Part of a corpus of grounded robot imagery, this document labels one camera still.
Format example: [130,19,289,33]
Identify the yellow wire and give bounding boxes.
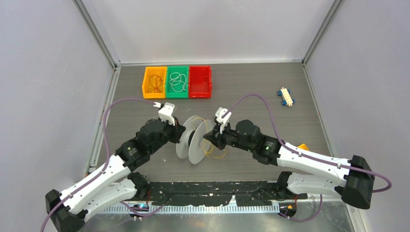
[191,117,227,160]

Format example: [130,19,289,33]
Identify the white plastic spool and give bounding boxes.
[176,116,216,164]

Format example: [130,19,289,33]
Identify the white blue toy car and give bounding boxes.
[277,87,295,107]

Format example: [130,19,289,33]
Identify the green bin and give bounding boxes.
[165,66,189,99]

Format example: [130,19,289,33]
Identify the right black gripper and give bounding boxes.
[204,119,254,153]

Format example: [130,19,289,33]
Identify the yellow bin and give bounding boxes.
[142,66,167,99]

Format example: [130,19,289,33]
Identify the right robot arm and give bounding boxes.
[203,120,375,209]

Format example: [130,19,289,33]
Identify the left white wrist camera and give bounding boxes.
[158,102,176,126]

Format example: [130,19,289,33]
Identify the red bin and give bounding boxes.
[188,66,212,99]

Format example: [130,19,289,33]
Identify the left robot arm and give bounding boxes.
[45,117,186,232]

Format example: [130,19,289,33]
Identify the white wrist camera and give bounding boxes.
[158,102,176,126]
[215,107,232,134]

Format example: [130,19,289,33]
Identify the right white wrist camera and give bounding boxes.
[215,107,232,134]

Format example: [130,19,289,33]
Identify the small yellow block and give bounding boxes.
[298,144,309,151]

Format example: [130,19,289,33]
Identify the white wire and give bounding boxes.
[169,72,188,93]

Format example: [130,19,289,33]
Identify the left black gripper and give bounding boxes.
[149,116,185,154]

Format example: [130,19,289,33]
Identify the red wire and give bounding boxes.
[147,74,164,94]

